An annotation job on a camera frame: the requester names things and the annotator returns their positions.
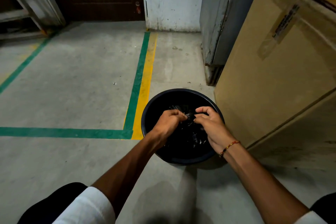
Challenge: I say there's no person's right hand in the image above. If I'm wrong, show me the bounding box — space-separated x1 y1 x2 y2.
193 106 237 155

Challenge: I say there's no black trouser leg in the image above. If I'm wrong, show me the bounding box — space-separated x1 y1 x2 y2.
17 182 88 224
310 192 336 224

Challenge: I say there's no black trouser left leg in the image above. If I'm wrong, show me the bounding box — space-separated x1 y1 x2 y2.
17 182 88 224

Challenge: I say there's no white left sleeve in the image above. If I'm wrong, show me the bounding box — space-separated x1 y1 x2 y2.
52 187 116 224

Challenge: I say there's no black trouser right leg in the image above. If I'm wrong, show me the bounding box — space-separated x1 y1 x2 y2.
310 192 336 224

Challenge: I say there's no white right sleeve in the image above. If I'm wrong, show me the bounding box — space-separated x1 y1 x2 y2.
293 211 328 224

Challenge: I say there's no white sleeve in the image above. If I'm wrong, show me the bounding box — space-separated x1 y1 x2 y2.
52 187 116 224
293 211 328 224

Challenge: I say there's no black plastic bucket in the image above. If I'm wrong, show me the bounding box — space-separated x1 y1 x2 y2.
141 88 225 166

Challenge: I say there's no person's left hand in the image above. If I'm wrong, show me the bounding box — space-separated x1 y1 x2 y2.
150 109 188 149

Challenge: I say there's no pile of small black parts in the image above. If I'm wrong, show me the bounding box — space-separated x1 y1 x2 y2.
168 104 210 151

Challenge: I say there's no red and gold thread bracelet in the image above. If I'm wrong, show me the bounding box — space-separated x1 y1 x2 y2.
220 140 240 158

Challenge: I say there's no person's left forearm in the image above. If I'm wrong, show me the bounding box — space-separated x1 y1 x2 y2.
91 131 164 218

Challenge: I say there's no person's right forearm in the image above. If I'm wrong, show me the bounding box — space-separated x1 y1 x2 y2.
220 141 310 224

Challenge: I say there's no large taped cardboard box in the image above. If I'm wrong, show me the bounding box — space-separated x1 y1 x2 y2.
214 0 336 156

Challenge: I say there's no grey metal frame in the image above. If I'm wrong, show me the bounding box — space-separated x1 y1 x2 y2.
0 0 66 40

